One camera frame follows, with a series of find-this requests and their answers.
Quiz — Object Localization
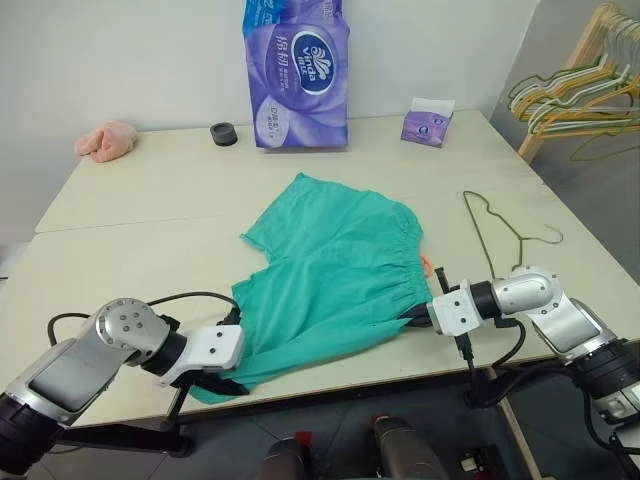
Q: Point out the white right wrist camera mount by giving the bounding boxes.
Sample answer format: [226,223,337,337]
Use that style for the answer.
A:
[430,279,494,338]

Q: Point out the black round cup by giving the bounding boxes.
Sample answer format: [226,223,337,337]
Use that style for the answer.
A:
[209,121,239,148]

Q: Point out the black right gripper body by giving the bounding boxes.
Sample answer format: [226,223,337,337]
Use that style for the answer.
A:
[426,267,474,363]

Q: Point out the dark rounded shape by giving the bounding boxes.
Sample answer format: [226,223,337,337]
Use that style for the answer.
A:
[368,413,452,480]
[261,436,307,480]

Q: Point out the light wooden table leg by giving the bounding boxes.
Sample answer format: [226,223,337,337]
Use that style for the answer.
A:
[492,368,544,480]

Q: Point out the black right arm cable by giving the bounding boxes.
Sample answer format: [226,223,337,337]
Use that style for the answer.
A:
[462,317,528,381]

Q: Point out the white wire hanger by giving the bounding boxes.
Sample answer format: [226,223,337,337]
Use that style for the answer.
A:
[519,9,640,132]

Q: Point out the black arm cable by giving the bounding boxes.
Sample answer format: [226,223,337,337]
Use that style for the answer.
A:
[462,317,528,381]
[47,291,240,351]

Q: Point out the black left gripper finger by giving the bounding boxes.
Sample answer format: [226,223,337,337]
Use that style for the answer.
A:
[194,375,250,397]

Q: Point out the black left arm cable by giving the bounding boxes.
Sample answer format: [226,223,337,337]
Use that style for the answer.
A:
[47,291,240,351]

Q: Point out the yellow wire hanger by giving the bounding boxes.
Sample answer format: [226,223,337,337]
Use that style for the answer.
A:
[510,64,639,124]

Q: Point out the pink cloth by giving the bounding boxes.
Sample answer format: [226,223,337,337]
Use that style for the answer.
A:
[74,119,141,164]

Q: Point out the purple Vinda tissue pack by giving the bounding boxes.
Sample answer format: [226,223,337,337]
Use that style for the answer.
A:
[242,0,350,151]

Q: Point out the wooden hanger rack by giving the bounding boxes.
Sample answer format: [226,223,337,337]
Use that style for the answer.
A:
[517,1,640,162]

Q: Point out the black clamp stand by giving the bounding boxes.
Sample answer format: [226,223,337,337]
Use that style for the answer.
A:
[48,383,195,460]
[461,366,576,410]

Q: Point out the small purple tissue box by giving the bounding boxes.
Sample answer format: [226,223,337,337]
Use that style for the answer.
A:
[399,97,458,148]

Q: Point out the green shorts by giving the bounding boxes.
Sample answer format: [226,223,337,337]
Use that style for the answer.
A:
[231,171,432,405]

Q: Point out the light green wire hanger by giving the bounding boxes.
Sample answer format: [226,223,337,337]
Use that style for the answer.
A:
[571,115,640,163]

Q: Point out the olive wire hanger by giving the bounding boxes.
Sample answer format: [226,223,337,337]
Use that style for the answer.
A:
[462,189,564,281]

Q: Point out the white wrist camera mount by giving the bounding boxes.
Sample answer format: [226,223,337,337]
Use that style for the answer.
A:
[430,279,494,338]
[158,324,247,389]

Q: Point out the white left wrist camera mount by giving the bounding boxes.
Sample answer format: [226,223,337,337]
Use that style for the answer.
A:
[158,324,247,389]

